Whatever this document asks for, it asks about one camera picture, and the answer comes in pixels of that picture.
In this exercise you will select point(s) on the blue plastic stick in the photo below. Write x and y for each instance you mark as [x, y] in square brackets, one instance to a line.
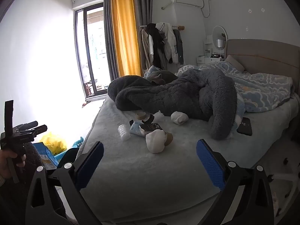
[78, 141]

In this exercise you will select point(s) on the grey bed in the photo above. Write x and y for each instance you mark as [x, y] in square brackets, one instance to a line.
[164, 168]

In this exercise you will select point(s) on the blue cartoon tissue packet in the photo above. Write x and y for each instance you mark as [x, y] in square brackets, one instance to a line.
[135, 129]

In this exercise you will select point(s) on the brown cloth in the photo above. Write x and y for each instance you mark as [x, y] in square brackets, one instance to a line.
[164, 77]

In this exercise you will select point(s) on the beige pillow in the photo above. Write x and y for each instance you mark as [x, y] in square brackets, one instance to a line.
[234, 63]

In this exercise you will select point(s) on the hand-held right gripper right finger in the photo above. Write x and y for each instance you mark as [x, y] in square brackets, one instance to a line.
[209, 164]

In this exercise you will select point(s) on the person's left hand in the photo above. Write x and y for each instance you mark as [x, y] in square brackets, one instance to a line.
[5, 166]

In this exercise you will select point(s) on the white cylindrical lamp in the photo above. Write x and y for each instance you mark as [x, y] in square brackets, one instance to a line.
[219, 43]

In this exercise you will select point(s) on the black framed sliding door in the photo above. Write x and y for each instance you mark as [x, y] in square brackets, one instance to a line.
[79, 51]

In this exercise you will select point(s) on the round mirror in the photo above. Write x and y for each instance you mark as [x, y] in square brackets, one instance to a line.
[219, 32]

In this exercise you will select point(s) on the small yellow floor object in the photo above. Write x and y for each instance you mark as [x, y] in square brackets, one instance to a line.
[86, 105]

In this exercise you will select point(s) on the light blue plush cloth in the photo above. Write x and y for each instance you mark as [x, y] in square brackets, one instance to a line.
[150, 70]

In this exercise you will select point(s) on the white air conditioner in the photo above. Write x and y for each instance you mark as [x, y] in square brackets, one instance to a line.
[185, 0]

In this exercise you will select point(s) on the dark grey fleece blanket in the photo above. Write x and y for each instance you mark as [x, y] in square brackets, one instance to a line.
[175, 93]

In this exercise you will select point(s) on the black tape roll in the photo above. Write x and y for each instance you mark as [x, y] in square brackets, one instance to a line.
[150, 119]

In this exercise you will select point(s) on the white chair base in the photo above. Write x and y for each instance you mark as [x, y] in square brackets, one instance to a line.
[288, 175]

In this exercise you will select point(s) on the black phone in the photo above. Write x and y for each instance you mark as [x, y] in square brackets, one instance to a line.
[245, 126]

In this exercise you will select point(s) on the black box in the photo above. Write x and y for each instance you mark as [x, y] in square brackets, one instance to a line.
[150, 127]

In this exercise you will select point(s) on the white jacket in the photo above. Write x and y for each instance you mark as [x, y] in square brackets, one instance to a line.
[170, 42]

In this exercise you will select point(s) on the white vanity table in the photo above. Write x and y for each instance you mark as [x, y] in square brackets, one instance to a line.
[202, 59]

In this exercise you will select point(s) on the yellow plastic bag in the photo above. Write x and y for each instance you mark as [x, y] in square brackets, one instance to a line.
[52, 143]

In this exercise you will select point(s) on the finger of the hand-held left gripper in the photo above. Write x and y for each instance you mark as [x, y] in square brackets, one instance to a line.
[38, 129]
[29, 124]

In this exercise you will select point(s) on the yellow curtain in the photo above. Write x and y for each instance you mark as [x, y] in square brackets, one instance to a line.
[124, 28]

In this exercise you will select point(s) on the grey curtain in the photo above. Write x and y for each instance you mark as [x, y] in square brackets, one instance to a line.
[109, 39]
[143, 9]

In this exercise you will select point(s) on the clothes rack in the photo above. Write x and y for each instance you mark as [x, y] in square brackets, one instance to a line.
[179, 27]

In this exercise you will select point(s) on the blue printed bag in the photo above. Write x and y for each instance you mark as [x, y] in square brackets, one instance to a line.
[46, 155]

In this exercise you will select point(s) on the bubble wrap piece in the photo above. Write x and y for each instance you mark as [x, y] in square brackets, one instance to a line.
[124, 132]

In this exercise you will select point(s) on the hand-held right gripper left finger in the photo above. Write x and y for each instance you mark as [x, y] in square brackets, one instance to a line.
[91, 164]

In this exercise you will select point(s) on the grey hanging garment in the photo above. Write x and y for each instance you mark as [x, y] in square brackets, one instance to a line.
[179, 46]

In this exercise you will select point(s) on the clear plastic wrap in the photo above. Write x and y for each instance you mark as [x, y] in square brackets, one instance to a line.
[159, 114]

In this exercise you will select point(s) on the blue patterned duvet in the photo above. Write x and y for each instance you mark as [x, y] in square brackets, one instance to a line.
[257, 84]

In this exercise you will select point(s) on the beige coat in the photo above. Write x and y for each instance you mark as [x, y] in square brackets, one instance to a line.
[145, 49]

